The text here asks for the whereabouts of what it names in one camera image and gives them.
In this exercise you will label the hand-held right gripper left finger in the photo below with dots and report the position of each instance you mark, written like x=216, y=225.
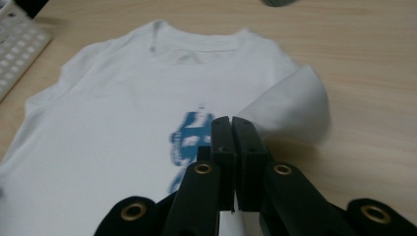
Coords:
x=209, y=183

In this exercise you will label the white t-shirt with blue print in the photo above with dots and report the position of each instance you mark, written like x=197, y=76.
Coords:
x=114, y=114

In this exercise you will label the white perforated plastic basket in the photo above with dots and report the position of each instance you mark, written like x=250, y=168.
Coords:
x=16, y=52

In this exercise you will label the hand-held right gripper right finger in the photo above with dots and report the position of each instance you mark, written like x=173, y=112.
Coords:
x=262, y=183

